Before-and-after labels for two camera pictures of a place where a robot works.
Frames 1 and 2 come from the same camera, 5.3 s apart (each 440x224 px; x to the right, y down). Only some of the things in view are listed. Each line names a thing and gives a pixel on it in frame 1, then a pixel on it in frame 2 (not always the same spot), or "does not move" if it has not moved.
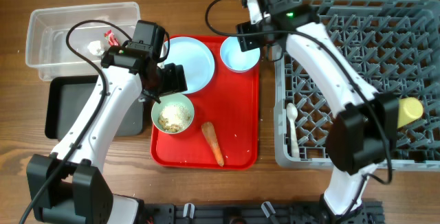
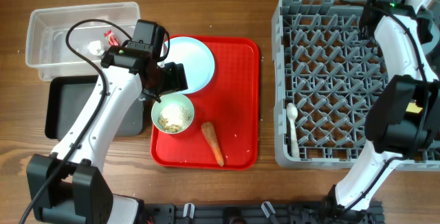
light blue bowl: [234, 59] -> [430, 47]
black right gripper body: [246, 36] -> [383, 124]
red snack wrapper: [113, 41] does not move
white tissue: [95, 48] does not move
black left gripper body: [173, 80] does not move
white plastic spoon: [292, 113] does not move
